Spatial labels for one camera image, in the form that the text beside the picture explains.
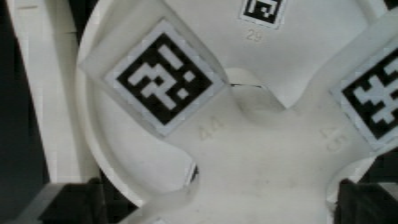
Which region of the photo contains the white frame rail fixture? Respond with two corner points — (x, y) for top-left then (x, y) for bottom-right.
(5, 0), (98, 183)

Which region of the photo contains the white round table top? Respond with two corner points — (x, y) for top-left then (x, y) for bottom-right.
(73, 0), (398, 209)

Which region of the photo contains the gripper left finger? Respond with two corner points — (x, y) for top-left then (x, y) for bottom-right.
(14, 178), (112, 224)

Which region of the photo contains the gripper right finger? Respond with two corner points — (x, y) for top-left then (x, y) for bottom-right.
(334, 179), (398, 224)

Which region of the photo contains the white cross-shaped table base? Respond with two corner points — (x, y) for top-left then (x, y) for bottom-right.
(78, 0), (398, 224)

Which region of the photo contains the white cylindrical table leg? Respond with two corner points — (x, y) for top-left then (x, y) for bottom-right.
(226, 68), (284, 114)

